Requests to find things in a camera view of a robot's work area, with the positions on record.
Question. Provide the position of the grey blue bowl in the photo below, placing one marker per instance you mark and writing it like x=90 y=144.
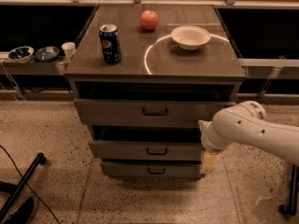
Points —
x=47 y=54

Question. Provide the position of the blue Pepsi can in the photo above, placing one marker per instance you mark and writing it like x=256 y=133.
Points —
x=110 y=43

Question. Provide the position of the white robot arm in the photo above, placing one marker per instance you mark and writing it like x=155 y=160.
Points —
x=245 y=124

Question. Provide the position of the white paper cup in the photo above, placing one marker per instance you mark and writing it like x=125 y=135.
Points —
x=69 y=49

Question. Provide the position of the blue white bowl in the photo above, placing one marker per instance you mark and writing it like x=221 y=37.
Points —
x=21 y=54

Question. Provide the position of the red apple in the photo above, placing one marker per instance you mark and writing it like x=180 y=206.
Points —
x=149 y=20

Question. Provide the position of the grey drawer cabinet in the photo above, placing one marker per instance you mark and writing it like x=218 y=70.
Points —
x=154 y=67

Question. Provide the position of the black stand leg left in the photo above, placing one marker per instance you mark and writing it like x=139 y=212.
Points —
x=15 y=189

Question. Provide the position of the black shoe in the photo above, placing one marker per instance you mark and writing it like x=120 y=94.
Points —
x=25 y=214

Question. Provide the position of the black stand leg right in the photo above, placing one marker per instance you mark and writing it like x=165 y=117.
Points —
x=291 y=207

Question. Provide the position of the grey drawer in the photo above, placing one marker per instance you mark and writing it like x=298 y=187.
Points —
x=151 y=169
x=146 y=113
x=148 y=151

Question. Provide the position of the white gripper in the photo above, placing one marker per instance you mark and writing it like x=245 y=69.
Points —
x=206 y=139

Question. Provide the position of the black stand leg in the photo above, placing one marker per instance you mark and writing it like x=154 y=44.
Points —
x=291 y=207
x=15 y=189

